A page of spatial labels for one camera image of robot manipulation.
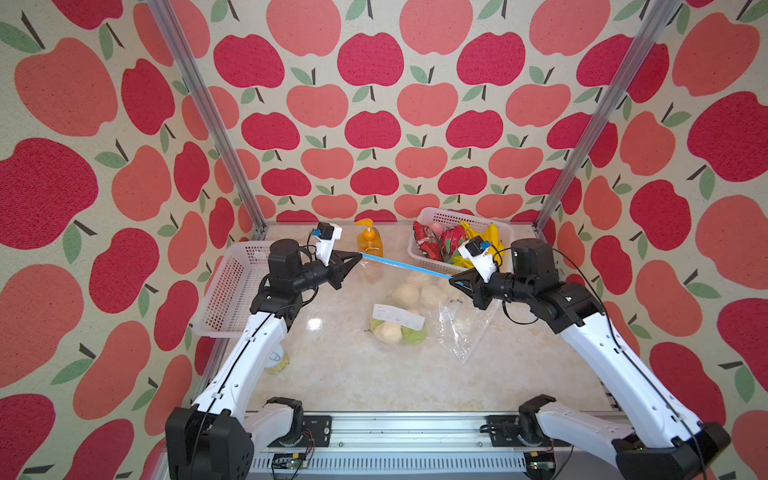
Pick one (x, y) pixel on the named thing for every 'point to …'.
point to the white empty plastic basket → (232, 290)
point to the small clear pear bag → (399, 316)
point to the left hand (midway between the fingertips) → (360, 260)
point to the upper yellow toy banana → (492, 235)
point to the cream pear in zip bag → (406, 296)
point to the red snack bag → (427, 242)
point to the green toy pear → (414, 336)
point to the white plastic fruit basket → (431, 216)
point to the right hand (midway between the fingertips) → (457, 284)
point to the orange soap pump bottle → (370, 240)
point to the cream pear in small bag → (387, 332)
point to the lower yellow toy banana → (472, 234)
